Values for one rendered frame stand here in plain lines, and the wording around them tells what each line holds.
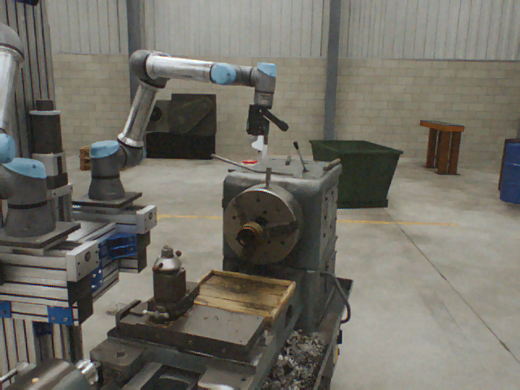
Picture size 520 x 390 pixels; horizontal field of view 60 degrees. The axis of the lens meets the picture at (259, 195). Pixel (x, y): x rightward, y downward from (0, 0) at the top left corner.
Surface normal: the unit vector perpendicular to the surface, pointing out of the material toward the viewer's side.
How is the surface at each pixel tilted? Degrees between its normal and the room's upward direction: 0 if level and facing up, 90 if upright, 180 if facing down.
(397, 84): 90
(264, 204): 90
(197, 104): 90
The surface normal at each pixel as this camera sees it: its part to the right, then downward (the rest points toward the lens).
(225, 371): 0.02, -0.97
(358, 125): -0.04, 0.22
